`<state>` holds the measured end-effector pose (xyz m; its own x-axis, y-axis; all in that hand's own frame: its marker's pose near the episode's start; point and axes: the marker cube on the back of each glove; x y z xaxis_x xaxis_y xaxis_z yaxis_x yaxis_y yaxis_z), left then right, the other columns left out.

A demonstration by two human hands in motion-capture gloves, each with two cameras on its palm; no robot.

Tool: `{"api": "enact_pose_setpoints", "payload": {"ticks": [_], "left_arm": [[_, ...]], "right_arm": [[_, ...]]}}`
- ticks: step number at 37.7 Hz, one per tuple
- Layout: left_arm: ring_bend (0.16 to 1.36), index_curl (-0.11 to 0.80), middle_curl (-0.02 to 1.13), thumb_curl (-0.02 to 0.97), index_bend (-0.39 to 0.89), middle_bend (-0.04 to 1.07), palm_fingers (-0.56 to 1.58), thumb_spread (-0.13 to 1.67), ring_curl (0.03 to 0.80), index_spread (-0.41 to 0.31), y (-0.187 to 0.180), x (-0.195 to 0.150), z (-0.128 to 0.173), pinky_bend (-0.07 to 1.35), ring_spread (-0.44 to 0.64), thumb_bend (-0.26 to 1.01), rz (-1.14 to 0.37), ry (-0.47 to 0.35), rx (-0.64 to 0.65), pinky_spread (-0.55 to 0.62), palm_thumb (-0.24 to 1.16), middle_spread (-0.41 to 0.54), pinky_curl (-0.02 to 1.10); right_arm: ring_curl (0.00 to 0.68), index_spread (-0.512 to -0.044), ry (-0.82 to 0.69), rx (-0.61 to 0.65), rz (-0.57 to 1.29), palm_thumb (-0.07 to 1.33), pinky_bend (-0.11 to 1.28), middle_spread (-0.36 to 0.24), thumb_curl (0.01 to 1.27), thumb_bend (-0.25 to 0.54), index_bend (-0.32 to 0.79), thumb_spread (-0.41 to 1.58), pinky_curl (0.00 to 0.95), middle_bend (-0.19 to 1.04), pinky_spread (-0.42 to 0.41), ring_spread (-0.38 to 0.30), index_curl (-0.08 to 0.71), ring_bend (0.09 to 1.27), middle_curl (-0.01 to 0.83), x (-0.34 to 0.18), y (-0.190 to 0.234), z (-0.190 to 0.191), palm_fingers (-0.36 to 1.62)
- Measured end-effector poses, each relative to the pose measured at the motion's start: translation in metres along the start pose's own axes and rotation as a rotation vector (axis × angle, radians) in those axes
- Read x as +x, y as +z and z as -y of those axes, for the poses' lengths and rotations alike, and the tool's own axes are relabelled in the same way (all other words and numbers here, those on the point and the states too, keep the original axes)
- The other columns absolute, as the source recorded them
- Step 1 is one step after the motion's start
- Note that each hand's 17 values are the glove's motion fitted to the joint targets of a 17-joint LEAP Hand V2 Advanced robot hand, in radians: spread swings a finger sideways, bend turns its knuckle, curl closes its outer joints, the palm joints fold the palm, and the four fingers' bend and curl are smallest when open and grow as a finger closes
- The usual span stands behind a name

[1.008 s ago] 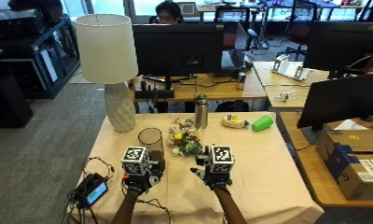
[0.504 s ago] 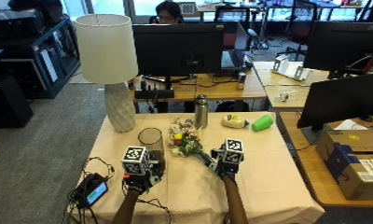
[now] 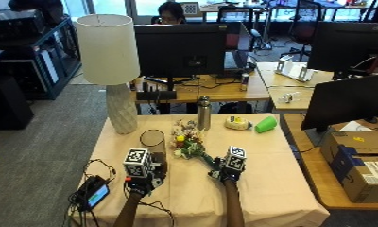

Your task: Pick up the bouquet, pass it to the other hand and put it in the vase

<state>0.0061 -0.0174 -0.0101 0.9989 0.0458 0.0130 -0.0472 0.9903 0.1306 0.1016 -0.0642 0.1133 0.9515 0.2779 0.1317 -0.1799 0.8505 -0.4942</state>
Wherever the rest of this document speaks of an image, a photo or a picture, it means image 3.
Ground person's left hand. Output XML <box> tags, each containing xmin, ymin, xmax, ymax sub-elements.
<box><xmin>126</xmin><ymin>152</ymin><xmax>171</xmax><ymax>199</ymax></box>

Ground person's right hand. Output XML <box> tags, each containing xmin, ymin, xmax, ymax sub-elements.
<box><xmin>207</xmin><ymin>156</ymin><xmax>247</xmax><ymax>184</ymax></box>

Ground clear glass vase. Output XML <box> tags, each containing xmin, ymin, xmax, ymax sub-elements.
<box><xmin>139</xmin><ymin>129</ymin><xmax>170</xmax><ymax>173</ymax></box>

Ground flower bouquet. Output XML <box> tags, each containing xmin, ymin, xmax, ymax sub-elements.
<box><xmin>171</xmin><ymin>118</ymin><xmax>225</xmax><ymax>173</ymax></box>

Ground white marker cube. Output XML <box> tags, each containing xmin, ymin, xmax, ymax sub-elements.
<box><xmin>224</xmin><ymin>145</ymin><xmax>248</xmax><ymax>173</ymax></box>
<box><xmin>123</xmin><ymin>148</ymin><xmax>154</xmax><ymax>179</ymax></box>

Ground beige tablecloth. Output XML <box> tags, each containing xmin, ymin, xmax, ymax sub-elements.
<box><xmin>69</xmin><ymin>113</ymin><xmax>332</xmax><ymax>227</ymax></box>

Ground black device with screen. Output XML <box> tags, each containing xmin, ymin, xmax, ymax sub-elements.
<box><xmin>77</xmin><ymin>175</ymin><xmax>112</xmax><ymax>212</ymax></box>

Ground steel water bottle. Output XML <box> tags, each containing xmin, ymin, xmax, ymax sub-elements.
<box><xmin>196</xmin><ymin>95</ymin><xmax>213</xmax><ymax>131</ymax></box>

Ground green plastic cup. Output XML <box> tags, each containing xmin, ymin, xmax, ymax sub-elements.
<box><xmin>253</xmin><ymin>114</ymin><xmax>280</xmax><ymax>134</ymax></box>

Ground wooden desk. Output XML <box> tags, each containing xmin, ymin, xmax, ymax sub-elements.
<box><xmin>131</xmin><ymin>73</ymin><xmax>272</xmax><ymax>104</ymax></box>
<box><xmin>283</xmin><ymin>113</ymin><xmax>378</xmax><ymax>211</ymax></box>
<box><xmin>255</xmin><ymin>61</ymin><xmax>337</xmax><ymax>112</ymax></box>

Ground black power strip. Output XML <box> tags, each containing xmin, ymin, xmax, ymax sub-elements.
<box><xmin>135</xmin><ymin>90</ymin><xmax>178</xmax><ymax>101</ymax></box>

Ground drink can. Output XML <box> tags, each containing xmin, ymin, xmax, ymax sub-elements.
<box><xmin>240</xmin><ymin>72</ymin><xmax>251</xmax><ymax>92</ymax></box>

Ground small white gadget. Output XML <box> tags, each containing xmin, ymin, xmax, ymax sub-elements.
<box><xmin>277</xmin><ymin>91</ymin><xmax>302</xmax><ymax>105</ymax></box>

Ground brown cardboard box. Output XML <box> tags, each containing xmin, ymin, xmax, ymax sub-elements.
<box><xmin>320</xmin><ymin>130</ymin><xmax>378</xmax><ymax>204</ymax></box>

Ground white paper sheet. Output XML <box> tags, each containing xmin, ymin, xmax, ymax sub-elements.
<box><xmin>338</xmin><ymin>120</ymin><xmax>374</xmax><ymax>133</ymax></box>

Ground white plastic stand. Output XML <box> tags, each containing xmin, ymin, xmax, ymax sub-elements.
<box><xmin>275</xmin><ymin>54</ymin><xmax>317</xmax><ymax>83</ymax></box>

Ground black computer monitor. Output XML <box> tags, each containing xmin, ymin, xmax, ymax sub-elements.
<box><xmin>134</xmin><ymin>23</ymin><xmax>229</xmax><ymax>101</ymax></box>
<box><xmin>300</xmin><ymin>72</ymin><xmax>378</xmax><ymax>133</ymax></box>
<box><xmin>306</xmin><ymin>21</ymin><xmax>378</xmax><ymax>76</ymax></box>

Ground white table lamp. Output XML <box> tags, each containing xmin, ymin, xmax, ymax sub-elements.
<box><xmin>75</xmin><ymin>13</ymin><xmax>143</xmax><ymax>136</ymax></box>

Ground black cabinet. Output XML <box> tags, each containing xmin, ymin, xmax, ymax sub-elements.
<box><xmin>0</xmin><ymin>75</ymin><xmax>37</xmax><ymax>131</ymax></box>

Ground black shelf unit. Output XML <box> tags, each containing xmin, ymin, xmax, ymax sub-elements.
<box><xmin>0</xmin><ymin>14</ymin><xmax>83</xmax><ymax>101</ymax></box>

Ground black office chair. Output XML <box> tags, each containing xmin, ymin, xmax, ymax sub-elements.
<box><xmin>217</xmin><ymin>5</ymin><xmax>259</xmax><ymax>25</ymax></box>
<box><xmin>280</xmin><ymin>0</ymin><xmax>325</xmax><ymax>62</ymax></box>

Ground checkered calibration board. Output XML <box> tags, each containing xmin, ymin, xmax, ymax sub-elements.
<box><xmin>180</xmin><ymin>1</ymin><xmax>201</xmax><ymax>17</ymax></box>

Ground black cable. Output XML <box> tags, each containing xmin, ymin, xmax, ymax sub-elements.
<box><xmin>66</xmin><ymin>158</ymin><xmax>178</xmax><ymax>227</ymax></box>

